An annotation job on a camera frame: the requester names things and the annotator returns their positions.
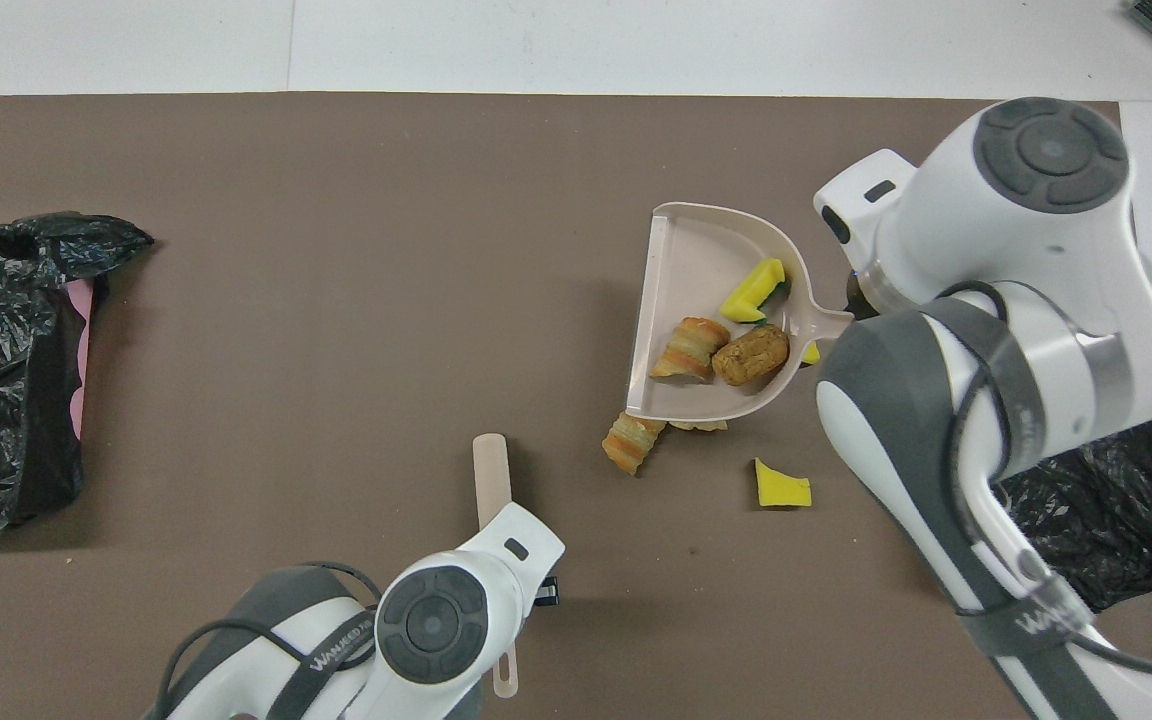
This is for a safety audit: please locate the beige hand brush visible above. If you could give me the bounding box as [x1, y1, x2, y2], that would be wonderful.
[472, 433, 520, 699]

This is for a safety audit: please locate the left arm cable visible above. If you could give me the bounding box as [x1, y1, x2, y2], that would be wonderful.
[151, 560, 382, 720]

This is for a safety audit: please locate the black bag-covered bin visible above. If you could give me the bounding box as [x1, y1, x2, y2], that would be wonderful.
[996, 400, 1152, 614]

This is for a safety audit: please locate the brown table mat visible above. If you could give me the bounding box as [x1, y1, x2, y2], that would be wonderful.
[0, 93, 1152, 720]

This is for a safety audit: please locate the pink plastic bin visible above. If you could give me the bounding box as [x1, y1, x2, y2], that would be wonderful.
[66, 280, 97, 441]

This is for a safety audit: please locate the striped orange croissant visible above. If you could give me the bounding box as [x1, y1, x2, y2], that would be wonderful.
[602, 410, 668, 477]

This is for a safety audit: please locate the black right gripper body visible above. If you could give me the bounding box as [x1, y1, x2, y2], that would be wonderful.
[842, 270, 887, 323]

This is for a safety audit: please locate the brown bread roll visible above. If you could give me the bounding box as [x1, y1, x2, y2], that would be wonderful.
[712, 323, 792, 388]

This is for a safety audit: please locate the beige plastic dustpan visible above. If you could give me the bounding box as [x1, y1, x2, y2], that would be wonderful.
[624, 202, 855, 424]

